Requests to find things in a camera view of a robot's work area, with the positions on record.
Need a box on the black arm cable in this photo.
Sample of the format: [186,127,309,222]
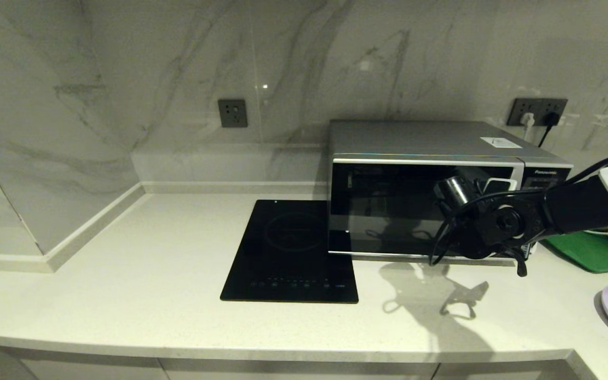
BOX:
[429,151,608,266]

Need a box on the white paper sheet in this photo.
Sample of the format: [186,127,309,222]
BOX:
[480,137,523,149]

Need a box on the grey cabinet door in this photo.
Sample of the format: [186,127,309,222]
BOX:
[431,360,584,380]

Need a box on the black glass microwave door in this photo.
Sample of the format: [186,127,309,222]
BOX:
[329,158,525,260]

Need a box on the silver Panasonic microwave oven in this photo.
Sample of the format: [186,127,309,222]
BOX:
[328,120,574,262]

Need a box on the grey single wall socket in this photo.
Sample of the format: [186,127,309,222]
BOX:
[217,99,248,128]

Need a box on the grey double wall socket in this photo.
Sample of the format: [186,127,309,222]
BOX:
[507,98,568,127]

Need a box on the black induction cooktop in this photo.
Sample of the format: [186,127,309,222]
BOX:
[220,199,359,304]

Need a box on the green plastic tray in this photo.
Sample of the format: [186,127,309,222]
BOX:
[541,231,608,273]

